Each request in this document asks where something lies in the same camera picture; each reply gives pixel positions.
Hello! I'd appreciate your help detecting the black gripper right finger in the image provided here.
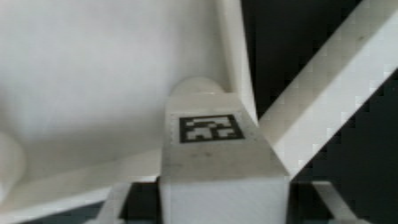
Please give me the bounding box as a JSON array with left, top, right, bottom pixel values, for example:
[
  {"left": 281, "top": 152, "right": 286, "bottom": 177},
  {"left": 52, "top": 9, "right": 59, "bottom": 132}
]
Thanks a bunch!
[{"left": 288, "top": 179, "right": 372, "bottom": 224}]

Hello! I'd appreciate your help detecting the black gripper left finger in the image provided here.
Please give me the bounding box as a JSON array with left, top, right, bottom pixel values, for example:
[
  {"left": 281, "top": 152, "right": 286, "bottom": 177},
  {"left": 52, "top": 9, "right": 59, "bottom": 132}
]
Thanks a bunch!
[{"left": 94, "top": 181, "right": 162, "bottom": 224}]

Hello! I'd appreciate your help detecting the white table leg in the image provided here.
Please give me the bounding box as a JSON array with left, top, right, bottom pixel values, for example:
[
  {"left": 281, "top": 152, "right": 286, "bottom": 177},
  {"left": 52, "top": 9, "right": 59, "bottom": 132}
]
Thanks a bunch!
[{"left": 158, "top": 77, "right": 290, "bottom": 224}]

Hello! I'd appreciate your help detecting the white square tabletop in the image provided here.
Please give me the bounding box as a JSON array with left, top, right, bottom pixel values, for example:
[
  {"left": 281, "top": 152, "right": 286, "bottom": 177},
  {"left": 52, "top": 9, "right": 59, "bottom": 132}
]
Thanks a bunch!
[{"left": 0, "top": 0, "right": 253, "bottom": 224}]

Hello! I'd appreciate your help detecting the white L-shaped obstacle fence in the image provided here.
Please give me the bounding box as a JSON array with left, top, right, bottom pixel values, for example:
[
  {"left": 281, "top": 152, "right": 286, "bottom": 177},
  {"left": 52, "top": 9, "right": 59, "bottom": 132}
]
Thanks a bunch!
[{"left": 260, "top": 0, "right": 398, "bottom": 175}]

